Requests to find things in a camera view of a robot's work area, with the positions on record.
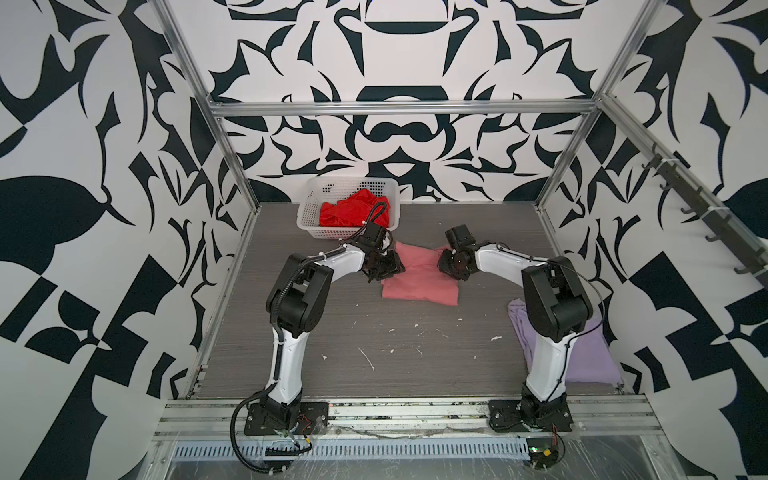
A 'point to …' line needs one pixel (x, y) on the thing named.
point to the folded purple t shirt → (593, 360)
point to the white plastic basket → (318, 190)
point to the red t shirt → (355, 211)
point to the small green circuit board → (544, 452)
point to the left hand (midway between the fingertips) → (403, 266)
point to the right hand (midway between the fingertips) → (444, 264)
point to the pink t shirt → (422, 279)
